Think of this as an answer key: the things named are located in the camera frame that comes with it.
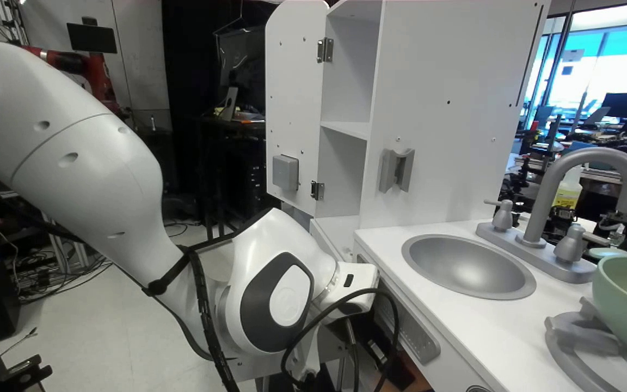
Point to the black wall screen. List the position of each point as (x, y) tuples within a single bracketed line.
[(92, 35)]

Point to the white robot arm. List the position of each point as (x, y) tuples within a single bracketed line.
[(74, 160)]

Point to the white tall cabinet door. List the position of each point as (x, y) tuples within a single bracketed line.
[(292, 88)]

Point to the red robot arm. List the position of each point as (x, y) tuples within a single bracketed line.
[(96, 72)]

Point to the grey toy faucet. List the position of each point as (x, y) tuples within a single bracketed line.
[(589, 160)]

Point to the grey sink basin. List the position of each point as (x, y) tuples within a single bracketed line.
[(466, 265)]

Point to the white toy kitchen unit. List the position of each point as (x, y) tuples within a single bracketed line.
[(444, 88)]

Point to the mint green pot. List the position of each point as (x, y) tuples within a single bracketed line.
[(626, 305)]

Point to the grey stove burner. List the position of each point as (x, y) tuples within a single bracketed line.
[(565, 349)]

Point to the grey square door knob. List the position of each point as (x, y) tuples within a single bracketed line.
[(285, 172)]

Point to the yellow spray bottle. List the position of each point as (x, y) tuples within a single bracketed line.
[(568, 197)]

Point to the aluminium frame stand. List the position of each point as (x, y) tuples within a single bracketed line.
[(6, 19)]

